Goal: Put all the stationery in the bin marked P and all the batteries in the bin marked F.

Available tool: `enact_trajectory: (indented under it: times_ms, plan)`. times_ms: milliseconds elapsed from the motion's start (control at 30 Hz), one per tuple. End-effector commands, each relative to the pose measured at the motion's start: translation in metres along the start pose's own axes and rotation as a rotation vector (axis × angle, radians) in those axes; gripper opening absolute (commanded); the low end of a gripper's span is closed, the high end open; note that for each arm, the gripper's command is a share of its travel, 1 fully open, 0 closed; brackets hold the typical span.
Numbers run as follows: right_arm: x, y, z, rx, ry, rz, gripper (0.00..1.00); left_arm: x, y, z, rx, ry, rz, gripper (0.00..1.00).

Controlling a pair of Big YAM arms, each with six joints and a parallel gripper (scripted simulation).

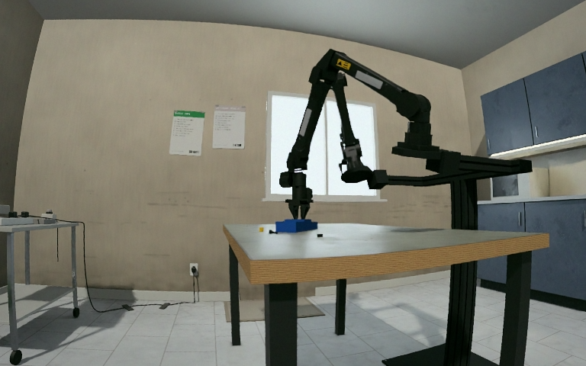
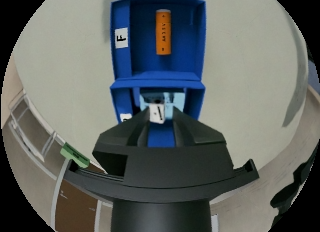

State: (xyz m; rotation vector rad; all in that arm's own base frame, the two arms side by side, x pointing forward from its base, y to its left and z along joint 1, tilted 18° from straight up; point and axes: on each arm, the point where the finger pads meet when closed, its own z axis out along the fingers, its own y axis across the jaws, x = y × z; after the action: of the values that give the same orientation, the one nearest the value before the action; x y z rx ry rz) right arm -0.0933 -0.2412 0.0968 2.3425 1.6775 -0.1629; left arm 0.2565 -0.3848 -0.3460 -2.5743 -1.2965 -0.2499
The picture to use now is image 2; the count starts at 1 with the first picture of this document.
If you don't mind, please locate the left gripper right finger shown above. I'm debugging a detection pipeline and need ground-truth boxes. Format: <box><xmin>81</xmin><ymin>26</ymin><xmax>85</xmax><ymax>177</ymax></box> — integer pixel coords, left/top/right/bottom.
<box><xmin>172</xmin><ymin>106</ymin><xmax>227</xmax><ymax>147</ymax></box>

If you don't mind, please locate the blue rack of bins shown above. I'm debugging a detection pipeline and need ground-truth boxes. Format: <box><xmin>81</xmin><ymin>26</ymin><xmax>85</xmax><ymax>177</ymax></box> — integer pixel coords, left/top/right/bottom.
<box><xmin>109</xmin><ymin>0</ymin><xmax>206</xmax><ymax>147</ymax></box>

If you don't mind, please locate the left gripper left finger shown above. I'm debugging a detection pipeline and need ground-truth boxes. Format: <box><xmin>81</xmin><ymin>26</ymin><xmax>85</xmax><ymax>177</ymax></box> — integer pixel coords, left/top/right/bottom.
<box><xmin>96</xmin><ymin>106</ymin><xmax>150</xmax><ymax>147</ymax></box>

